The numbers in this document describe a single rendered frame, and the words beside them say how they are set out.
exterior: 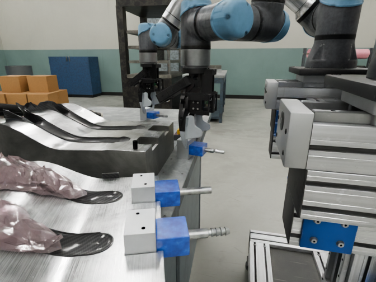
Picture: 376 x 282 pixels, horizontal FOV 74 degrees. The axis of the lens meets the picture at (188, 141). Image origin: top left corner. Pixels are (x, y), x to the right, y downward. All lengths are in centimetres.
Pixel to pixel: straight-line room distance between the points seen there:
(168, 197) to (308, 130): 24
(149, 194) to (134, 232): 11
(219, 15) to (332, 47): 47
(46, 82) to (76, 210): 514
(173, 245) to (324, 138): 26
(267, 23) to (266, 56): 649
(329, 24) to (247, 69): 619
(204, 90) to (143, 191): 34
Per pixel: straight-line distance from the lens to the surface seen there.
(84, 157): 58
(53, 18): 876
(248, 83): 711
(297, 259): 134
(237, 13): 54
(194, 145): 69
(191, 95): 64
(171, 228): 33
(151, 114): 112
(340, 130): 42
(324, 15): 95
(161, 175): 61
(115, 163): 55
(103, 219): 39
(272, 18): 64
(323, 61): 92
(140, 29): 110
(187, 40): 63
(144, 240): 31
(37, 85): 561
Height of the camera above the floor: 107
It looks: 18 degrees down
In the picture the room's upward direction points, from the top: straight up
